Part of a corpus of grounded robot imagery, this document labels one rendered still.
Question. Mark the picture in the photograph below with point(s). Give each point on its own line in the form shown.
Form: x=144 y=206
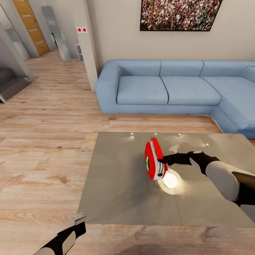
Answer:
x=178 y=15

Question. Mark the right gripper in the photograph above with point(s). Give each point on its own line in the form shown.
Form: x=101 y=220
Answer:
x=171 y=159

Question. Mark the stairs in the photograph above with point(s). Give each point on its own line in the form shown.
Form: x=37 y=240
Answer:
x=10 y=84

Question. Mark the standing mirror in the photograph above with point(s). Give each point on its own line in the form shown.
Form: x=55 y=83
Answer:
x=56 y=33

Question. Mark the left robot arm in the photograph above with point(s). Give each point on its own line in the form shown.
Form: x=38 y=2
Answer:
x=65 y=239

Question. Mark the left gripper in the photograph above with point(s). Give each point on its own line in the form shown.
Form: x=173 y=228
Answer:
x=80 y=228

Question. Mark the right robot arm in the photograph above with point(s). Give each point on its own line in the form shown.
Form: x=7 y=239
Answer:
x=234 y=184

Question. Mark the radio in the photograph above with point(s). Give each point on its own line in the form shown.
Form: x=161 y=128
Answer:
x=153 y=152

